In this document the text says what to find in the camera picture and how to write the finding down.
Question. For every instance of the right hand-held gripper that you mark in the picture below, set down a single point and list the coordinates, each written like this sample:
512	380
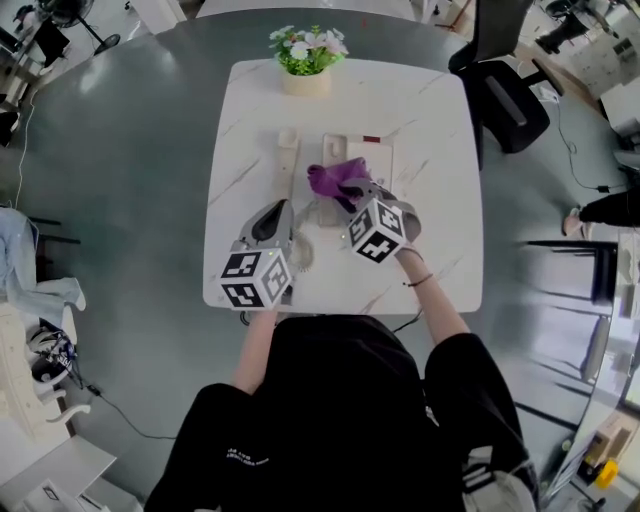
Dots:
377	230

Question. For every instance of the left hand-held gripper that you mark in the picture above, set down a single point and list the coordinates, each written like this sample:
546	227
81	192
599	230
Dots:
255	280

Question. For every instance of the purple cloth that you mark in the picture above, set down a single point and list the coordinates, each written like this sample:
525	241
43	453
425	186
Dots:
332	180

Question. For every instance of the beige desk telephone base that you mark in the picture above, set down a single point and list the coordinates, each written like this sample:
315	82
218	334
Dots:
380	160

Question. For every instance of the person's left forearm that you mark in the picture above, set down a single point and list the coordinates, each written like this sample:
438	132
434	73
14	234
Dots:
255	355

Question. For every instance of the person's right forearm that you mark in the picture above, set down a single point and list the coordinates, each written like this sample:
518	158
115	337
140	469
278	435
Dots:
440	310

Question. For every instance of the beige telephone handset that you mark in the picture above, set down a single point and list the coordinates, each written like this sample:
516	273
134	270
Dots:
286	165

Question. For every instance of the black wristband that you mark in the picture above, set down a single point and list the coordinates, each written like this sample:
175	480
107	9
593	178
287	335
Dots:
422	280

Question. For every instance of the person's black t-shirt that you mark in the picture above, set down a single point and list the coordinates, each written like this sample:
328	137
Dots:
325	425

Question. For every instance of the potted flower plant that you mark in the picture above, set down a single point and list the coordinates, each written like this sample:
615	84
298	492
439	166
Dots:
306	84

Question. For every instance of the black office chair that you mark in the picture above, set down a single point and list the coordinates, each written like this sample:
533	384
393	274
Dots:
505	110

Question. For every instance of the white power strip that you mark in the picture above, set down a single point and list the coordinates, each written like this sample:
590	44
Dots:
549	94

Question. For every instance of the black white headset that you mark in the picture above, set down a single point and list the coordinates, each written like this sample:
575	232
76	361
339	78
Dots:
50	360

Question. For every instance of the white long table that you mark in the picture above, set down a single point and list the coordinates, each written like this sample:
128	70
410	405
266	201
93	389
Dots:
300	7

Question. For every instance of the light blue garment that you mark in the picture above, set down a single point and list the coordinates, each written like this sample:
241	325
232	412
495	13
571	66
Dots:
17	250

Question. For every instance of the white desk with black legs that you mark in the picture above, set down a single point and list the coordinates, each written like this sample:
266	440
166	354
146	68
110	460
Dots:
627	280

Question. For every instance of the white ornate furniture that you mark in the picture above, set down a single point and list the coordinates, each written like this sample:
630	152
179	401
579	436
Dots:
17	380

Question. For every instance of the black white striped fabric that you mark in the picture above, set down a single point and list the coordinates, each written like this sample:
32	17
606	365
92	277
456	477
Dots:
480	472

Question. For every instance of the white side table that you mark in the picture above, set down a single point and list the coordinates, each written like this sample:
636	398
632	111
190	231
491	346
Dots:
55	475

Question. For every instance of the black standing fan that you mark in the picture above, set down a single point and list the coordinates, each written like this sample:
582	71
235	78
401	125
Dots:
107	42

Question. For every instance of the brown cardboard box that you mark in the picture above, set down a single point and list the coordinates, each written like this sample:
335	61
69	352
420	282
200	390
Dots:
612	442

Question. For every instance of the yellow object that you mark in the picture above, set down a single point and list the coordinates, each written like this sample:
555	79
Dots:
607	474

